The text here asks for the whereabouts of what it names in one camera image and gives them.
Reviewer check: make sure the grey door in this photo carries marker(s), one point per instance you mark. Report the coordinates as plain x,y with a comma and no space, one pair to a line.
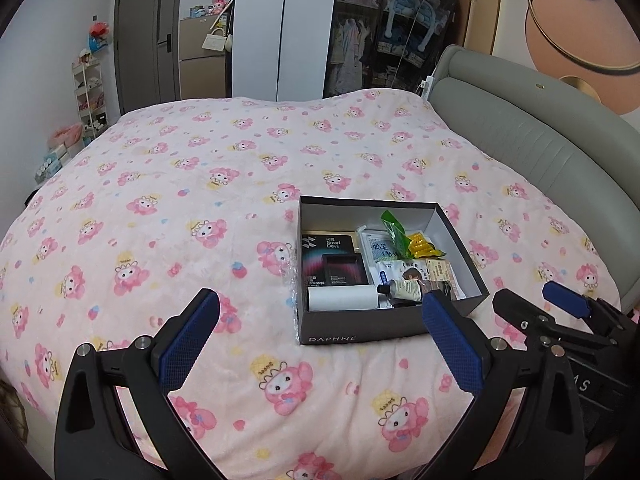
145,40

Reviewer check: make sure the black square display case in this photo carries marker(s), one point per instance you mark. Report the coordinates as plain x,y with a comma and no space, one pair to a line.
342,270

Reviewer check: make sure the small black-capped bottle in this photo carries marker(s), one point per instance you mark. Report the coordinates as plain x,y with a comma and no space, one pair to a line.
405,290

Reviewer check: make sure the white handbag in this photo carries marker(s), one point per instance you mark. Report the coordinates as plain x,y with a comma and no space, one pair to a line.
214,41

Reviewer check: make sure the pink plush toy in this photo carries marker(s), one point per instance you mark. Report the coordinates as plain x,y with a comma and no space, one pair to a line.
218,4

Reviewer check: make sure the glass door wardrobe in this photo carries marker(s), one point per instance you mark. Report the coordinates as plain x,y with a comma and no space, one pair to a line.
350,45

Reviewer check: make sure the yellow green paper packet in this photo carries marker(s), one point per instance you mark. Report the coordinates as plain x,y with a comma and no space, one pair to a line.
440,270

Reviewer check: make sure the black cardboard box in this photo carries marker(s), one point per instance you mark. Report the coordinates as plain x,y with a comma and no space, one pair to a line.
350,330

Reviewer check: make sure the clear plastic wrapper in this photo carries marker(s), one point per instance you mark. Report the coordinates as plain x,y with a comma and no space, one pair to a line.
290,285

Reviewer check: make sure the blue white cartoon packet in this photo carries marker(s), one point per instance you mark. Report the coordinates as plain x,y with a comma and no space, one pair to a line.
375,250

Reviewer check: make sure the round wall decoration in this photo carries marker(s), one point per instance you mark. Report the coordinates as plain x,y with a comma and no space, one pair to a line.
575,25

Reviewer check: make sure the pink printed blanket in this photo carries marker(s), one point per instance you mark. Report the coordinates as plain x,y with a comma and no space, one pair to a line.
200,160

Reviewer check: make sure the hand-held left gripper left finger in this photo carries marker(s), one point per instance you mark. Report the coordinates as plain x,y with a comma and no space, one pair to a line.
192,340

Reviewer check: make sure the white shelf rack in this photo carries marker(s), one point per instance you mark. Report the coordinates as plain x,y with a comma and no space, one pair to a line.
90,100

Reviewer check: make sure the white wardrobe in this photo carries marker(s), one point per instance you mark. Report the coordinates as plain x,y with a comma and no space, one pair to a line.
280,25

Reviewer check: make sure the white lint roller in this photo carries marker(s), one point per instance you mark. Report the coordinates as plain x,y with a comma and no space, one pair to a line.
342,299

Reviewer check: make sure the blue plush toy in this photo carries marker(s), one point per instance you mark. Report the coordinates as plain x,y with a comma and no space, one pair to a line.
400,5

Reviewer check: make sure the green yellow snack packet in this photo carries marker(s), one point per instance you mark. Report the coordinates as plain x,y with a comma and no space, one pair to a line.
395,232

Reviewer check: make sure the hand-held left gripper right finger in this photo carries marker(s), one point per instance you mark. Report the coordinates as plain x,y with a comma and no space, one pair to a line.
452,345

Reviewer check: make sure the white wet wipe packet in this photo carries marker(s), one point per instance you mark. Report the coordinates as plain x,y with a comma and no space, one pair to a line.
387,272

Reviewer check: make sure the wicker basket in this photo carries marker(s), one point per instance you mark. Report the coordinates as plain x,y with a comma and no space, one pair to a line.
10,407

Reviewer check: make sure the stack of small boxes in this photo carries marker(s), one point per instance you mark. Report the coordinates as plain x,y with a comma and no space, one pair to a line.
50,165

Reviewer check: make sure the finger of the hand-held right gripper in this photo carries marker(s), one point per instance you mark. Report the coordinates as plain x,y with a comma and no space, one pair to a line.
530,317
567,297

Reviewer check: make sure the black screen protector box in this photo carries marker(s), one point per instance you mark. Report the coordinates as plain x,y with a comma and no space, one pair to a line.
325,247

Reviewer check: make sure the white wall plug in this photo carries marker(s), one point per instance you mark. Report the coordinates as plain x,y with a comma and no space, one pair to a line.
427,85

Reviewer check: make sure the packet with girl figure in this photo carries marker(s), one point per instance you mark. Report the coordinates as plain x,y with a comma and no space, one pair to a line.
415,275

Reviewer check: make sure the grey padded headboard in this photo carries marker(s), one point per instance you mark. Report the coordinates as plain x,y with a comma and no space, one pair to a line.
525,125

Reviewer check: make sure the beige fridge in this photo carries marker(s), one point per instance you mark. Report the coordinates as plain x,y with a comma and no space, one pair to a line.
200,70

